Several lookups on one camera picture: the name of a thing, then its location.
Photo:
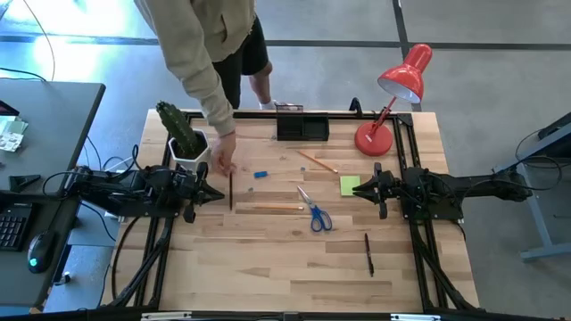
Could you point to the black keyboard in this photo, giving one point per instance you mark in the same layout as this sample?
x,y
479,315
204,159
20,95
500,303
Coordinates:
x,y
13,227

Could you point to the person's hand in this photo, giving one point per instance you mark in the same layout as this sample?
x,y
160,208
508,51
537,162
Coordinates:
x,y
223,156

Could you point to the blue eraser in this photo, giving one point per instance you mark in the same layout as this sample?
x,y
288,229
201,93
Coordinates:
x,y
260,174

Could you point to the black plastic clip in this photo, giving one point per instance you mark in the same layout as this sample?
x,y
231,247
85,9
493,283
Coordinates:
x,y
22,182

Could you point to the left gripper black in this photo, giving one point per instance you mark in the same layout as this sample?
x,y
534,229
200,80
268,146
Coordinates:
x,y
192,191

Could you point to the person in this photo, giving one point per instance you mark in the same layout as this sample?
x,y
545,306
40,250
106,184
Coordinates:
x,y
201,35

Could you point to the white hexagonal plant pot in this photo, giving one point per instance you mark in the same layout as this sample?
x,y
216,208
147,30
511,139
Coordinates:
x,y
196,160

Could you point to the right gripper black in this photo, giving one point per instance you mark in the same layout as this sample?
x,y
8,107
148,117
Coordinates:
x,y
383,191

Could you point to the black triangular frame clamp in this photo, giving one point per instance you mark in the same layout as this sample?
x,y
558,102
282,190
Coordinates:
x,y
355,108

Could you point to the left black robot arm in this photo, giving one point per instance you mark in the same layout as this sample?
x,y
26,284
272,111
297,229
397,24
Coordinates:
x,y
116,187

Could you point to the dark tablet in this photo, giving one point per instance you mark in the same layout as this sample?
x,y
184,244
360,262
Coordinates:
x,y
6,108

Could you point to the green sticky note pad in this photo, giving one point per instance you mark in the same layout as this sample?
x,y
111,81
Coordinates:
x,y
347,183

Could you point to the green cactus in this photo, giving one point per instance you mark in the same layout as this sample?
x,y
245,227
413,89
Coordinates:
x,y
178,127

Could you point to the black computer mouse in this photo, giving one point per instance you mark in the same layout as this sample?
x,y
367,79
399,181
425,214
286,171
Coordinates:
x,y
41,252

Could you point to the black pen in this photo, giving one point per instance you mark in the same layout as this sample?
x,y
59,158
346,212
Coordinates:
x,y
230,191
369,254

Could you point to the black mesh desk organizer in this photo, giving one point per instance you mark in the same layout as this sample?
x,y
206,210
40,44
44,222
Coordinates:
x,y
303,127

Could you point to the dark grey keyboard desk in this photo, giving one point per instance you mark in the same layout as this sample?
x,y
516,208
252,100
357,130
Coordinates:
x,y
13,285

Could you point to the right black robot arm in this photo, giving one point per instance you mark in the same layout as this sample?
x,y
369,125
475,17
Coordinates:
x,y
473,183

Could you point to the yellow wooden pencil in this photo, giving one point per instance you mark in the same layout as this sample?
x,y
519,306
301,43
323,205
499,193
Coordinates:
x,y
278,207
317,162

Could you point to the pale green paper cards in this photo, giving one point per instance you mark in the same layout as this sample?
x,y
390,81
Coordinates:
x,y
11,134

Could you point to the grey metal side table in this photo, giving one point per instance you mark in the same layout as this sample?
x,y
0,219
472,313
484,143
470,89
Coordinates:
x,y
533,205

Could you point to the red desk lamp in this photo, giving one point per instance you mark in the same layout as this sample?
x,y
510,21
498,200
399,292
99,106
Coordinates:
x,y
374,139

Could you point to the silver metal bracket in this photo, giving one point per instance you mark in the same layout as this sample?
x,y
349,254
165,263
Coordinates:
x,y
415,317
166,316

